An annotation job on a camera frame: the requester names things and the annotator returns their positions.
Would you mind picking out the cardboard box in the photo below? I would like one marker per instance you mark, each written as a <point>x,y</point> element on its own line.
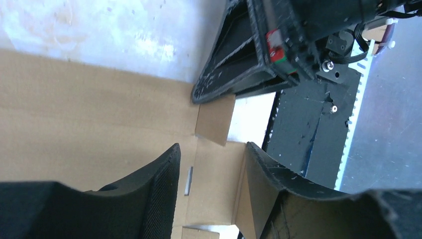
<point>88,126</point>

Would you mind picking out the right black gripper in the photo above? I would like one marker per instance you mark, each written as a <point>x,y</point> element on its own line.
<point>265,46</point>

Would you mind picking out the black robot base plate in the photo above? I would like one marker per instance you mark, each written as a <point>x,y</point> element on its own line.
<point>308,126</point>

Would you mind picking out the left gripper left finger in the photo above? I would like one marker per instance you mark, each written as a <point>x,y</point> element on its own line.
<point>140,205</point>

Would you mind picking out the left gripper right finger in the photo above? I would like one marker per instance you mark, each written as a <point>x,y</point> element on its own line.
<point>285,205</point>

